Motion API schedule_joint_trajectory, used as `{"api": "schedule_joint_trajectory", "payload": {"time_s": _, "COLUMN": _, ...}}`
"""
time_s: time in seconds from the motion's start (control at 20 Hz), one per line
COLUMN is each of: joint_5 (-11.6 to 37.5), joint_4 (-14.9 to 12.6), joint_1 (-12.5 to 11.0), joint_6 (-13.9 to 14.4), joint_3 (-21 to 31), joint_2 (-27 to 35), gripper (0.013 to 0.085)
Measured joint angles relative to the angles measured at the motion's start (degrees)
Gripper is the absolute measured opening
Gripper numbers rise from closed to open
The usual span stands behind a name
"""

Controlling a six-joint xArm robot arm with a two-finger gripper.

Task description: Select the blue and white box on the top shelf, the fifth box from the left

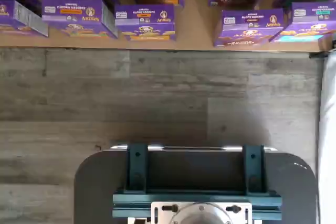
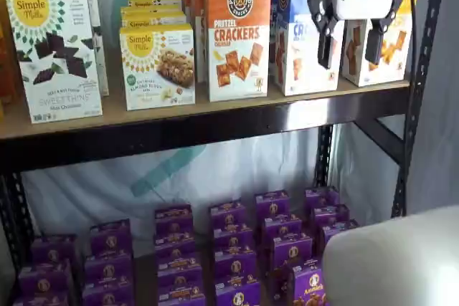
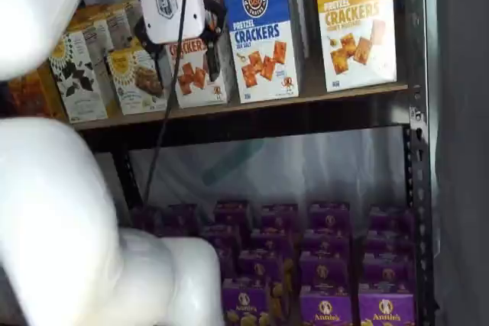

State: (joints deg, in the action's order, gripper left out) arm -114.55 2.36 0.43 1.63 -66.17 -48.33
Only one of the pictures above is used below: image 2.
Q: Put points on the white backdrop cloth teal logo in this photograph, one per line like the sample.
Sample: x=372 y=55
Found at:
x=107 y=195

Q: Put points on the Simple Mills almond bars box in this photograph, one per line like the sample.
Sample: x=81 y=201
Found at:
x=157 y=69
x=154 y=22
x=154 y=11
x=154 y=1

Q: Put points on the yellow Pretzelized crackers box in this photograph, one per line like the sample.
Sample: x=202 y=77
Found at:
x=355 y=58

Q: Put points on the black metal shelf rack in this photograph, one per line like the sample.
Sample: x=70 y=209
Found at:
x=215 y=130

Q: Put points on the purple boxes on lower shelf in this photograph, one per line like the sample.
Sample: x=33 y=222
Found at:
x=145 y=273

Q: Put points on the Simple Mills Sweet Thins box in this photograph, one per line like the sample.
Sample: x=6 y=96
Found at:
x=54 y=58
x=98 y=51

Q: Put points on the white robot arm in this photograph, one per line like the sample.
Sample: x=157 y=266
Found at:
x=394 y=259

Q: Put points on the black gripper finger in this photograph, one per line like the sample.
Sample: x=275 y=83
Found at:
x=374 y=42
x=324 y=23

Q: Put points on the purple Annie's snack box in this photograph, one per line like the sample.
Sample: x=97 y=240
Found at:
x=181 y=295
x=238 y=295
x=321 y=198
x=175 y=248
x=337 y=232
x=283 y=228
x=107 y=297
x=109 y=238
x=330 y=217
x=43 y=299
x=228 y=214
x=107 y=268
x=44 y=279
x=235 y=264
x=292 y=250
x=174 y=221
x=233 y=238
x=308 y=290
x=54 y=248
x=179 y=273
x=273 y=205

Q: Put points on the wooden shelf board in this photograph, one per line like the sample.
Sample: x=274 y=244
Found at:
x=143 y=119

